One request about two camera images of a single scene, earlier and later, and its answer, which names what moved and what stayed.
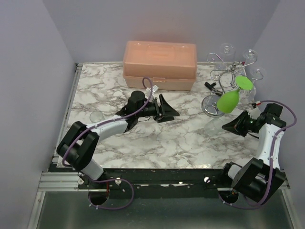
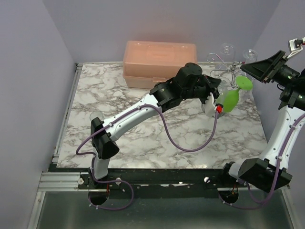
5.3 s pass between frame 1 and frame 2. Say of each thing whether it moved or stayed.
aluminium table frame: stayed
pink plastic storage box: stayed
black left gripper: moved
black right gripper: moved
